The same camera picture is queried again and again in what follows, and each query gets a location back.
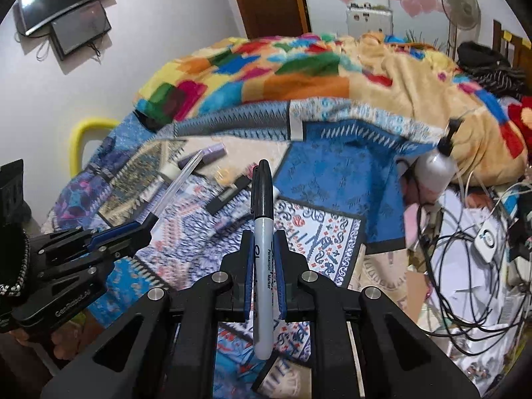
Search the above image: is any white charger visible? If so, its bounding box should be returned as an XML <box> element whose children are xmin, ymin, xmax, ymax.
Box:
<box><xmin>474</xmin><ymin>219</ymin><xmax>498</xmax><ymax>263</ymax></box>

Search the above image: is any brown wooden door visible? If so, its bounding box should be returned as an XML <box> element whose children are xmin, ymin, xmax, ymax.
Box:
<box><xmin>226</xmin><ymin>0</ymin><xmax>312</xmax><ymax>40</ymax></box>

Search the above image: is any tangle of black cables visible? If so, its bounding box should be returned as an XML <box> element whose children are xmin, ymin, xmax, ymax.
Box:
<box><xmin>416</xmin><ymin>166</ymin><xmax>532</xmax><ymax>341</ymax></box>

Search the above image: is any standing fan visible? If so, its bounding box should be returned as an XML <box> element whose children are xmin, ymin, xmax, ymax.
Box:
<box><xmin>441</xmin><ymin>0</ymin><xmax>482</xmax><ymax>57</ymax></box>

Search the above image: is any blue patterned bedsheet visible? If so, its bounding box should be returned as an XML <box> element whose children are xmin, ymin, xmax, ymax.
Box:
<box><xmin>42</xmin><ymin>100</ymin><xmax>441</xmax><ymax>399</ymax></box>

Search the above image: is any yellow padded bed rail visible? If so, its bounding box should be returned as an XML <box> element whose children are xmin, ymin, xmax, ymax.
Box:
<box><xmin>68</xmin><ymin>118</ymin><xmax>121</xmax><ymax>177</ymax></box>

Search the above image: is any black striped cloth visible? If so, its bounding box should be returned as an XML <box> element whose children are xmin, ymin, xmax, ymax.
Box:
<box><xmin>456</xmin><ymin>42</ymin><xmax>528</xmax><ymax>96</ymax></box>

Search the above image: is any black flat bar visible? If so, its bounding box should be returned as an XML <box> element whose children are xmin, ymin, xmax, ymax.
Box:
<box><xmin>208</xmin><ymin>183</ymin><xmax>251</xmax><ymax>215</ymax></box>

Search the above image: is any pile of white papers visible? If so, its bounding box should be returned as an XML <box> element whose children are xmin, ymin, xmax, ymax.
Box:
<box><xmin>416</xmin><ymin>191</ymin><xmax>525</xmax><ymax>383</ymax></box>

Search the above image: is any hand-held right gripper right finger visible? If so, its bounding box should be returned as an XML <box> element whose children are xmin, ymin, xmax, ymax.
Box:
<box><xmin>272</xmin><ymin>229</ymin><xmax>483</xmax><ymax>399</ymax></box>

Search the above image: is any grey patterned bolster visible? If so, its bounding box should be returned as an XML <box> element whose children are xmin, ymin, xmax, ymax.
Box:
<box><xmin>175</xmin><ymin>100</ymin><xmax>304</xmax><ymax>140</ymax></box>

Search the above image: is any yellow sachet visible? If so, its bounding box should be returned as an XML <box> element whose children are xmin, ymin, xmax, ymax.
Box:
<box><xmin>216</xmin><ymin>166</ymin><xmax>238</xmax><ymax>186</ymax></box>

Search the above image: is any clear plastic pen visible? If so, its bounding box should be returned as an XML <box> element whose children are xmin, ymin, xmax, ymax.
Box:
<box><xmin>150</xmin><ymin>152</ymin><xmax>203</xmax><ymax>221</ymax></box>

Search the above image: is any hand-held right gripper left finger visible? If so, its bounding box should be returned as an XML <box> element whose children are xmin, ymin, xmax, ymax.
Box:
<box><xmin>39</xmin><ymin>229</ymin><xmax>254</xmax><ymax>399</ymax></box>

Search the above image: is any colourful patchwork blanket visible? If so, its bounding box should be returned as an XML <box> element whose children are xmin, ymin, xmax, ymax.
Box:
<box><xmin>133</xmin><ymin>33</ymin><xmax>526</xmax><ymax>184</ymax></box>

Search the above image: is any small black wall monitor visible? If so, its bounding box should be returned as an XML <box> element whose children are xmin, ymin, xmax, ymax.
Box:
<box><xmin>50</xmin><ymin>0</ymin><xmax>112</xmax><ymax>61</ymax></box>

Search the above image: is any red plush toy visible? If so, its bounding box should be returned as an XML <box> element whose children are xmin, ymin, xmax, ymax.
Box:
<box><xmin>508</xmin><ymin>96</ymin><xmax>532</xmax><ymax>142</ymax></box>

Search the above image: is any black permanent marker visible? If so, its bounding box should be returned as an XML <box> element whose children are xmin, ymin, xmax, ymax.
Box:
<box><xmin>250</xmin><ymin>159</ymin><xmax>276</xmax><ymax>360</ymax></box>

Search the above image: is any white pump bottle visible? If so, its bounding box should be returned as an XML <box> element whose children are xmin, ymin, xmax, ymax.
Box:
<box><xmin>416</xmin><ymin>118</ymin><xmax>464</xmax><ymax>194</ymax></box>

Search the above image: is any wooden headboard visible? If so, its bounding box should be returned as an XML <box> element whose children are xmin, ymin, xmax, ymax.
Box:
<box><xmin>492</xmin><ymin>19</ymin><xmax>532</xmax><ymax>51</ymax></box>

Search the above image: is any small white cabinet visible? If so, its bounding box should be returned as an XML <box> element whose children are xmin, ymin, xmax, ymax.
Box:
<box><xmin>346</xmin><ymin>3</ymin><xmax>395</xmax><ymax>36</ymax></box>

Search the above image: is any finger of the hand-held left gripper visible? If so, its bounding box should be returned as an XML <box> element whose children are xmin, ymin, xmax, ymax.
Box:
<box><xmin>37</xmin><ymin>229</ymin><xmax>153</xmax><ymax>292</ymax></box>
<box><xmin>30</xmin><ymin>212</ymin><xmax>159</xmax><ymax>265</ymax></box>

